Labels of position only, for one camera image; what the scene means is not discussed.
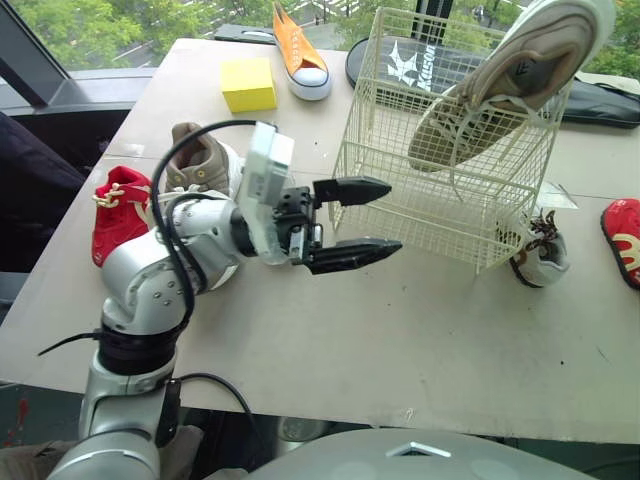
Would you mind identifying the person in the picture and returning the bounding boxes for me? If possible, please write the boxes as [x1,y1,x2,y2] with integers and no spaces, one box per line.
[0,110,87,274]

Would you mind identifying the yellow box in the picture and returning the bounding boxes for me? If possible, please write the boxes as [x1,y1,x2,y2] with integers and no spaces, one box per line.
[220,56,279,114]

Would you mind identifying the small white brown shoe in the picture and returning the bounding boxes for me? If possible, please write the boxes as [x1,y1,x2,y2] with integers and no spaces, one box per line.
[508,209,571,289]

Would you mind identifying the black flat case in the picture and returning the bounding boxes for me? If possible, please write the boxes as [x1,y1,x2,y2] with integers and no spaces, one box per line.
[213,23,278,45]

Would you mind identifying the robot body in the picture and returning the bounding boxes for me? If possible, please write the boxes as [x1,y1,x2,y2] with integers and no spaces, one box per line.
[234,428,609,480]

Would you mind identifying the cream wire basket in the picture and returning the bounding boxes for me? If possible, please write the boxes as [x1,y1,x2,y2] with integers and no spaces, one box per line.
[328,6,573,274]

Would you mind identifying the small red shoe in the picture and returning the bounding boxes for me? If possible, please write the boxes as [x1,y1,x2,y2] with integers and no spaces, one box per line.
[600,197,640,290]
[91,166,153,269]

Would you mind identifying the orange canvas sneaker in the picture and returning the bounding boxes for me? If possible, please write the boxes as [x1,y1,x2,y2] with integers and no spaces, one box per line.
[272,1,333,102]

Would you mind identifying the large beige sneaker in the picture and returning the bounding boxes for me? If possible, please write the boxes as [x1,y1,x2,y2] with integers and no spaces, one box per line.
[407,0,617,174]
[158,121,247,291]

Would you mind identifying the black racket bag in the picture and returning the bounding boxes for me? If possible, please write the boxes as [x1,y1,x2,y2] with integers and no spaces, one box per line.
[344,35,640,130]

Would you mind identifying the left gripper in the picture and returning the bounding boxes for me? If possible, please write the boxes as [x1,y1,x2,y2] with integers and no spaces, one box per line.
[272,176,404,276]

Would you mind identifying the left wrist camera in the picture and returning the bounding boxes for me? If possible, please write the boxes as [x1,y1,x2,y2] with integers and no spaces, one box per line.
[233,121,296,265]

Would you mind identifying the black cable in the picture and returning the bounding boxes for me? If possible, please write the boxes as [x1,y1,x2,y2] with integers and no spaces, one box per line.
[37,118,267,446]

